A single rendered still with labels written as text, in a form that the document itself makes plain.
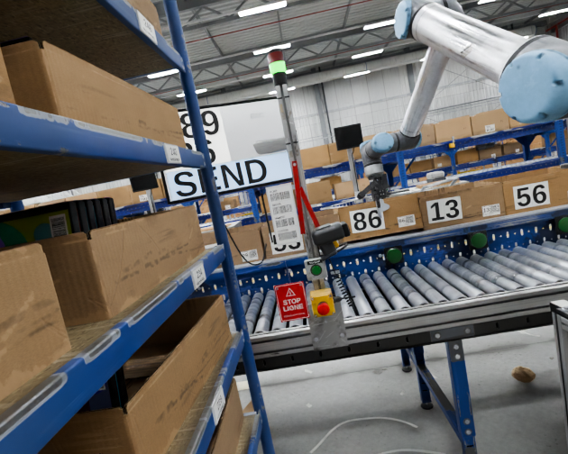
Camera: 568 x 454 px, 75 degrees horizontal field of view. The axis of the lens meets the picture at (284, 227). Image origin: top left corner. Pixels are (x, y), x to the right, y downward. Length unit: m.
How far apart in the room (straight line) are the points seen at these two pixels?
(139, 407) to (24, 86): 0.38
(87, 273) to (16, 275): 0.11
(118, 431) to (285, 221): 0.86
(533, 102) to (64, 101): 0.86
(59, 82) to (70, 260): 0.19
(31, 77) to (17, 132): 0.15
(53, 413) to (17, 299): 0.09
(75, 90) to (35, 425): 0.34
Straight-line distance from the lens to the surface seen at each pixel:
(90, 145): 0.42
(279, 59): 1.27
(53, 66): 0.49
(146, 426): 0.53
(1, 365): 0.34
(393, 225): 1.88
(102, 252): 0.46
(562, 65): 0.96
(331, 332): 1.32
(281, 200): 1.22
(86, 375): 0.35
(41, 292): 0.38
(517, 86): 1.00
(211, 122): 1.32
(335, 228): 1.17
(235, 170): 1.29
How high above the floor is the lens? 1.25
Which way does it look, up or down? 7 degrees down
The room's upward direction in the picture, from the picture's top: 11 degrees counter-clockwise
